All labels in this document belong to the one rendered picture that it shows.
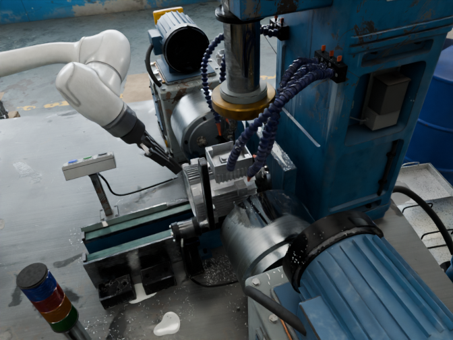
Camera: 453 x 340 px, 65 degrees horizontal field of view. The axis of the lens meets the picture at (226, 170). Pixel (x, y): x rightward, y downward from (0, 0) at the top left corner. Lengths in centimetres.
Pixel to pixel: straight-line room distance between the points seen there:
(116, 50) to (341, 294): 80
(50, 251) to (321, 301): 107
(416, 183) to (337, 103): 139
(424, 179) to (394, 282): 176
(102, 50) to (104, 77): 10
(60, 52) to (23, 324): 81
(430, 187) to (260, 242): 156
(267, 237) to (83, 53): 66
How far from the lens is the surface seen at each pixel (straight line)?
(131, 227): 124
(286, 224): 86
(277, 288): 75
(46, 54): 110
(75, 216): 153
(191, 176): 108
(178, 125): 132
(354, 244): 60
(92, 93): 93
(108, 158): 129
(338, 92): 93
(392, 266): 59
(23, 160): 195
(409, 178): 229
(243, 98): 94
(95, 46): 104
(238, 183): 109
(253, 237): 86
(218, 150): 114
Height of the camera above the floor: 182
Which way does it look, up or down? 41 degrees down
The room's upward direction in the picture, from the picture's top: 4 degrees counter-clockwise
